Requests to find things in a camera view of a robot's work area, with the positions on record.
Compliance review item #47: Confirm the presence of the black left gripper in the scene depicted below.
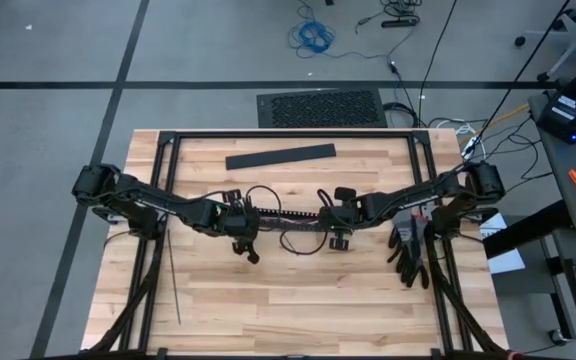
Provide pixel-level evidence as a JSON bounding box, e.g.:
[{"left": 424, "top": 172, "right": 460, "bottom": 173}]
[{"left": 220, "top": 203, "right": 262, "bottom": 265}]

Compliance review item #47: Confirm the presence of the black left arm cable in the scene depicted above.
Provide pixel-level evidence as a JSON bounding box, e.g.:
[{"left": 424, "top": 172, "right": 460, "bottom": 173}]
[{"left": 245, "top": 184, "right": 283, "bottom": 224}]

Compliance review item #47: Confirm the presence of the white paper sheet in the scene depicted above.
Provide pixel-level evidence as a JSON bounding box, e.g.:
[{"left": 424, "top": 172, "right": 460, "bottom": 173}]
[{"left": 478, "top": 212, "right": 527, "bottom": 275}]

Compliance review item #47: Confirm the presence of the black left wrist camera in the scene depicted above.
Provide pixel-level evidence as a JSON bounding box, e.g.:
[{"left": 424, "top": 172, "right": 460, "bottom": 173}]
[{"left": 221, "top": 188, "right": 245, "bottom": 207}]

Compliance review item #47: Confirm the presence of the grey black work glove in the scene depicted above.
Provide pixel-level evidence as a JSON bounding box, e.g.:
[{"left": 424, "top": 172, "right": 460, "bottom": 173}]
[{"left": 400, "top": 214, "right": 432, "bottom": 290}]

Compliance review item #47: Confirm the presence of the yellow floor cable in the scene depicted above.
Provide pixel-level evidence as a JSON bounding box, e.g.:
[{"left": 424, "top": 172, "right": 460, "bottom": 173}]
[{"left": 460, "top": 103, "right": 531, "bottom": 147}]

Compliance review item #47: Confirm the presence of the thin black cable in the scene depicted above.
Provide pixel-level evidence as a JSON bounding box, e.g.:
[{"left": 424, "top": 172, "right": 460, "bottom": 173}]
[{"left": 416, "top": 0, "right": 458, "bottom": 129}]

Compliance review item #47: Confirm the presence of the blue coiled cable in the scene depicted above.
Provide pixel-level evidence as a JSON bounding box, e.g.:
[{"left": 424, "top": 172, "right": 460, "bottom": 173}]
[{"left": 287, "top": 19, "right": 338, "bottom": 57}]

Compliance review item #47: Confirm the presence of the white cable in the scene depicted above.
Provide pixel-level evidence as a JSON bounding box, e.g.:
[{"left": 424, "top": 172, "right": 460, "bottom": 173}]
[{"left": 427, "top": 117, "right": 489, "bottom": 162}]

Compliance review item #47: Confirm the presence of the long black zip tie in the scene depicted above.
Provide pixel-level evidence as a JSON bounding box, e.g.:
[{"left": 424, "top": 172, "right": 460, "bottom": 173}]
[{"left": 166, "top": 228, "right": 183, "bottom": 326}]

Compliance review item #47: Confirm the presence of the black power strip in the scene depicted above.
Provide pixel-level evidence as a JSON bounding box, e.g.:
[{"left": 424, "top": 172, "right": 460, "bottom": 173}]
[{"left": 380, "top": 17, "right": 420, "bottom": 29}]

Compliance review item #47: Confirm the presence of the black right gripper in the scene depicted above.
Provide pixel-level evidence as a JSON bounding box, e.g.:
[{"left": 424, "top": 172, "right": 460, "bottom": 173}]
[{"left": 317, "top": 202, "right": 364, "bottom": 252}]

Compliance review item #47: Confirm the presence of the black aluminium table frame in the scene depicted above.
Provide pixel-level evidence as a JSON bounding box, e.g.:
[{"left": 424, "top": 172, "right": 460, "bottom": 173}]
[{"left": 80, "top": 128, "right": 512, "bottom": 360}]

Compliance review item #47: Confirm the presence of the black perforated floor grate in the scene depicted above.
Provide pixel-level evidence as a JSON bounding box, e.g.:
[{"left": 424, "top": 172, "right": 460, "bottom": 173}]
[{"left": 256, "top": 88, "right": 389, "bottom": 130}]

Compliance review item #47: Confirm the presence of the black slotted cable duct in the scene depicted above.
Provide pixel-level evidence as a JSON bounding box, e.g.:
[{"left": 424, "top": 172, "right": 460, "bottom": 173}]
[{"left": 257, "top": 207, "right": 322, "bottom": 232}]

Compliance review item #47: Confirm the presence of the grey side desk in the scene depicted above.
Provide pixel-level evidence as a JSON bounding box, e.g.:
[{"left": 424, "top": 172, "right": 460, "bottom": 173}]
[{"left": 526, "top": 91, "right": 576, "bottom": 234}]

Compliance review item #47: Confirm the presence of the grey office chair base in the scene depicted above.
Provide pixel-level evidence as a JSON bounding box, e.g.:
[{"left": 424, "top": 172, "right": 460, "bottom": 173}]
[{"left": 513, "top": 0, "right": 576, "bottom": 84}]

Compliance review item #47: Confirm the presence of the slanted black cable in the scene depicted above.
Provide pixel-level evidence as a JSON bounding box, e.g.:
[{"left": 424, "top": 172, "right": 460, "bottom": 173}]
[{"left": 480, "top": 0, "right": 573, "bottom": 135}]

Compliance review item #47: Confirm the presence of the dark flat duct cover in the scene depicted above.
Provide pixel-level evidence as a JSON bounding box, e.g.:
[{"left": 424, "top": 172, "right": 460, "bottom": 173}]
[{"left": 224, "top": 143, "right": 338, "bottom": 171}]

